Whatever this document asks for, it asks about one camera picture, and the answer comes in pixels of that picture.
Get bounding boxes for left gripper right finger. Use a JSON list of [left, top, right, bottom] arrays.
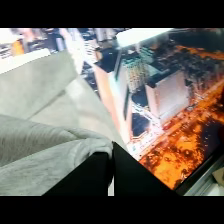
[[112, 141, 175, 197]]

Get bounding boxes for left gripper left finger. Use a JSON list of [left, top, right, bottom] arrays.
[[43, 151, 114, 197]]

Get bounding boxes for pale grey garment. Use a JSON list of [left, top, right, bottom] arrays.
[[0, 49, 126, 197]]

